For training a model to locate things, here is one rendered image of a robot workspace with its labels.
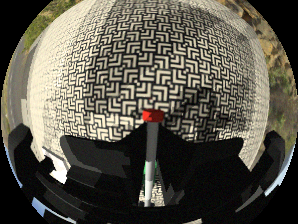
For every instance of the long pin with red cap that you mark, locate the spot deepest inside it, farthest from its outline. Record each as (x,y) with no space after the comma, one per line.
(152,118)

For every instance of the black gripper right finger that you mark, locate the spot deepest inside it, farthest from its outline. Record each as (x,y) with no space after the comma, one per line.
(177,159)

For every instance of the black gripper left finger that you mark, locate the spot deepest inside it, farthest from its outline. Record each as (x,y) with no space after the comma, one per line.
(125,158)

